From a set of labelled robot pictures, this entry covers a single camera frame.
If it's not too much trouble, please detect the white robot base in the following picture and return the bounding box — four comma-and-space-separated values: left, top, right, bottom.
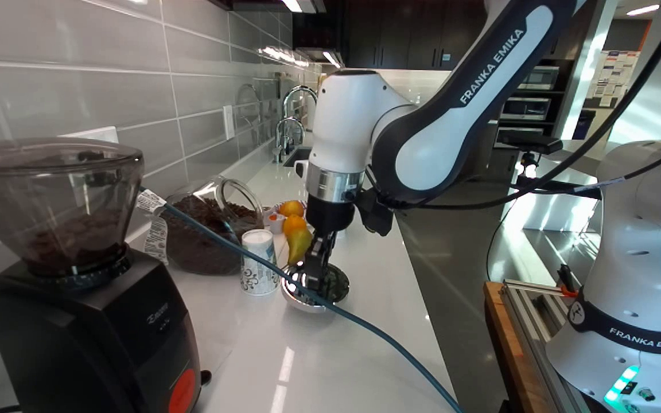
547, 143, 661, 413

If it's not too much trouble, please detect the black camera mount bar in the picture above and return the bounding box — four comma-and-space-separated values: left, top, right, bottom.
514, 152, 602, 200

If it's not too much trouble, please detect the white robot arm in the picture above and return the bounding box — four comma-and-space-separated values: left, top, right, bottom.
302, 0, 587, 281

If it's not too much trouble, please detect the glass coffee jug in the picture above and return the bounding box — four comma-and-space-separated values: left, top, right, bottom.
160, 180, 261, 275

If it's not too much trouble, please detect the near white patterned cup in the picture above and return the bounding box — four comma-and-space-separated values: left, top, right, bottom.
240, 229, 278, 296

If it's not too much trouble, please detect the wooden table edge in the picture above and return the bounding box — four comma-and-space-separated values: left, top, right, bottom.
484, 282, 555, 413

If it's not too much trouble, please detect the blue cable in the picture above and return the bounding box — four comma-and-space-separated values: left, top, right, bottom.
139, 189, 467, 413

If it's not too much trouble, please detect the chrome kitchen faucet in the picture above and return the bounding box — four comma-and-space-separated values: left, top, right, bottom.
273, 86, 317, 162

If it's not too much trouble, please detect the black coffee grinder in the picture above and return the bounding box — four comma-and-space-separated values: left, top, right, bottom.
0, 138, 201, 413

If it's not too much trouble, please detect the built-in wall ovens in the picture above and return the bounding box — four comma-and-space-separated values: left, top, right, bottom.
499, 59, 563, 150

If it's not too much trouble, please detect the orange fruit on plate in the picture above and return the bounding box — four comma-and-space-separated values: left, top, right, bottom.
279, 200, 305, 215

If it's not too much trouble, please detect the wall outlet plate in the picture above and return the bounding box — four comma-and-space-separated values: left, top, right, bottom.
222, 105, 237, 141

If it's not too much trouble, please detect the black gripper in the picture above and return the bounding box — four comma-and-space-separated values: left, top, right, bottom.
302, 192, 393, 282

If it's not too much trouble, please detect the yellow green pear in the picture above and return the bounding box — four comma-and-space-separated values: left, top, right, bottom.
290, 229, 315, 265

